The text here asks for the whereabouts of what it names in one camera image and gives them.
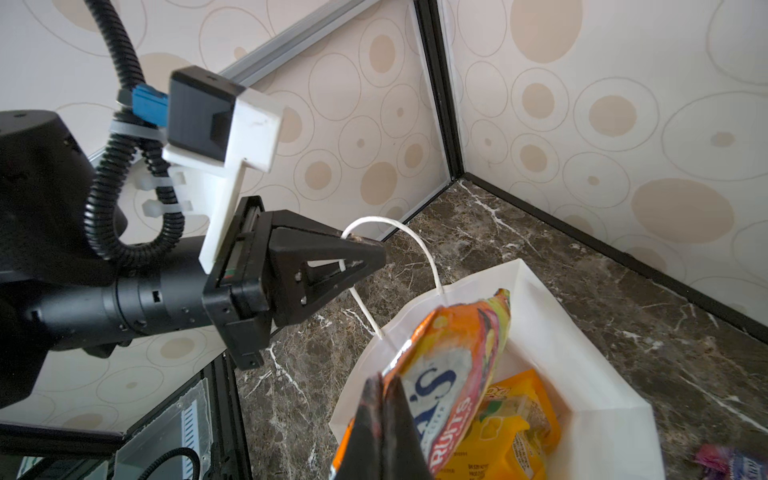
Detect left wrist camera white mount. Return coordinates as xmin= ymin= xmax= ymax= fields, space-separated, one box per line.
xmin=163 ymin=66 xmax=284 ymax=273

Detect purple pink snack bag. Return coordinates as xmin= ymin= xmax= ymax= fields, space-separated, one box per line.
xmin=694 ymin=444 xmax=767 ymax=480

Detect yellow mango gummy bag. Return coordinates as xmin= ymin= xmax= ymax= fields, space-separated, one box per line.
xmin=436 ymin=369 xmax=561 ymax=480

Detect floral paper bag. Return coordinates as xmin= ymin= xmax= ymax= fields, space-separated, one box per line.
xmin=329 ymin=259 xmax=665 ymax=479

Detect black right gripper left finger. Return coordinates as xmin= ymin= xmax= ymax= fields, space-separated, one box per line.
xmin=333 ymin=374 xmax=383 ymax=479

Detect silver aluminium rail left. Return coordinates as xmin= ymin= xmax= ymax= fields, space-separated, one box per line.
xmin=86 ymin=0 xmax=367 ymax=166

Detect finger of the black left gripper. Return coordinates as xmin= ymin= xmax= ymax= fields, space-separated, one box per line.
xmin=272 ymin=263 xmax=354 ymax=327
xmin=268 ymin=210 xmax=387 ymax=288

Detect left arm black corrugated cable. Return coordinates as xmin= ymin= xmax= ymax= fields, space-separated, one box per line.
xmin=82 ymin=0 xmax=187 ymax=268

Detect black corner frame post left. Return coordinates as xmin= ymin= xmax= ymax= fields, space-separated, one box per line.
xmin=413 ymin=0 xmax=465 ymax=182

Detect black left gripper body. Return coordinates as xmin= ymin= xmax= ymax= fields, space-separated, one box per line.
xmin=202 ymin=196 xmax=274 ymax=370

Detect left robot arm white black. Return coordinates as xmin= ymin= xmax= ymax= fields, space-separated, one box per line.
xmin=1 ymin=110 xmax=386 ymax=406

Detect pink yellow Fox's fruits bag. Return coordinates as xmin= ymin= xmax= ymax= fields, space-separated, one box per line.
xmin=365 ymin=289 xmax=511 ymax=478

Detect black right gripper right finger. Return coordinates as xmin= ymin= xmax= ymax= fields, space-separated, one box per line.
xmin=383 ymin=377 xmax=433 ymax=480

